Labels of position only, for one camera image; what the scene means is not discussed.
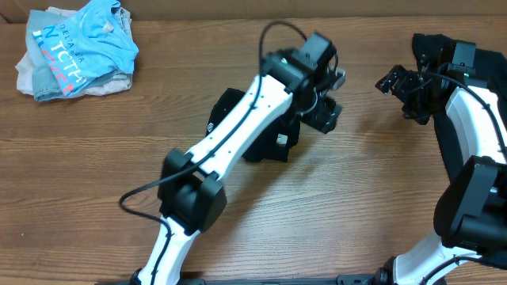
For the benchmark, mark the light blue printed t-shirt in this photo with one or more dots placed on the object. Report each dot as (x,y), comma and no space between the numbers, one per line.
(88,49)

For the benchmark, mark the black t-shirt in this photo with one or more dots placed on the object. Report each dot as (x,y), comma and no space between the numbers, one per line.
(274,143)

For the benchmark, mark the pale pink folded garment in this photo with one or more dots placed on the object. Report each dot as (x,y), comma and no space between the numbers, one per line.
(115,85)

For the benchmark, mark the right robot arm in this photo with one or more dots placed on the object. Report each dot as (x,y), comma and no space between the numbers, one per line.
(462,90)

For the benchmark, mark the grey-blue folded garment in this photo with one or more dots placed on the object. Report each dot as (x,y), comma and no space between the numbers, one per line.
(41,75)

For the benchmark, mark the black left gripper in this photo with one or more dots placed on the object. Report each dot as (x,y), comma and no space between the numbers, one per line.
(322,115)

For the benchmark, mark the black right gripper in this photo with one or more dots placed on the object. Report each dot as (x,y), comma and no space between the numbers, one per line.
(402,85)

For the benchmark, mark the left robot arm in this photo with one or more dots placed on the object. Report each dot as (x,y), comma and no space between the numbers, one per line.
(291,86)

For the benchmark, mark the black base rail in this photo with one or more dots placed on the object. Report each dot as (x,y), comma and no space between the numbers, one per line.
(361,279)

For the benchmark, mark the black clothes pile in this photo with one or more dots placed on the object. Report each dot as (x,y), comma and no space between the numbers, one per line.
(491,64)

